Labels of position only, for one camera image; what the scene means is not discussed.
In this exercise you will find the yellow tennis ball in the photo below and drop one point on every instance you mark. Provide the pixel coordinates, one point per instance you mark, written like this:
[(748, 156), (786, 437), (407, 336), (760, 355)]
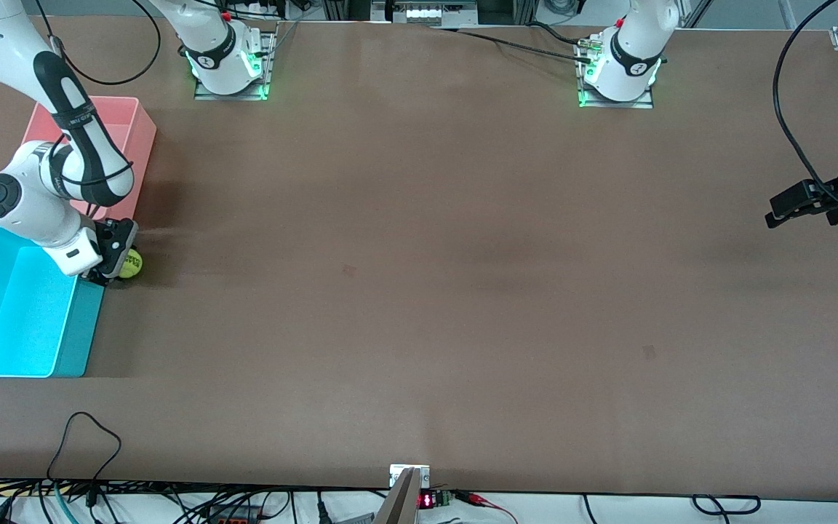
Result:
[(132, 264)]

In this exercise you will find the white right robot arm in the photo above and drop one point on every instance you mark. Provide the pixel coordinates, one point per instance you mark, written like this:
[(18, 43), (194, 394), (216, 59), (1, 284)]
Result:
[(77, 145)]

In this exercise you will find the blue plastic bin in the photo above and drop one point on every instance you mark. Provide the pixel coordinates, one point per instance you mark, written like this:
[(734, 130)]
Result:
[(19, 320)]

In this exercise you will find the pink plastic bin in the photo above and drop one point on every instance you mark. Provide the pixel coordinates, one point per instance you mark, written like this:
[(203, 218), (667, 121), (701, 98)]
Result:
[(139, 138)]

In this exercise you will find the white mounting plate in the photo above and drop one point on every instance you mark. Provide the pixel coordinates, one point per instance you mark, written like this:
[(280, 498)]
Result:
[(398, 473)]

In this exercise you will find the grey metal bar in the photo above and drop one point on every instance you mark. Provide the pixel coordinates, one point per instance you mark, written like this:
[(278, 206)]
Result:
[(401, 506)]

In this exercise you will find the small red display board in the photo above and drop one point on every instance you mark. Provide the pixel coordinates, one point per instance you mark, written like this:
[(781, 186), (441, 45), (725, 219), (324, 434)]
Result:
[(433, 500)]

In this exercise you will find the grey lit device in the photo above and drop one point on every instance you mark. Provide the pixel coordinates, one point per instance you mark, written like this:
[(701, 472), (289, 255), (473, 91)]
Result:
[(426, 11)]

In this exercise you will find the red clip lead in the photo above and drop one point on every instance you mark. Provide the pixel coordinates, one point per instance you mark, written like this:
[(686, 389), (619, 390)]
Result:
[(481, 499)]

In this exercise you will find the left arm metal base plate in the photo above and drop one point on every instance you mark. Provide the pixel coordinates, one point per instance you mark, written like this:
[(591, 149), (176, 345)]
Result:
[(615, 104)]

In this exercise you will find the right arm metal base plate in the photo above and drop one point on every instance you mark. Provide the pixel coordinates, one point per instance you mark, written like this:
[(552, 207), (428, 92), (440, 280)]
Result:
[(230, 96)]

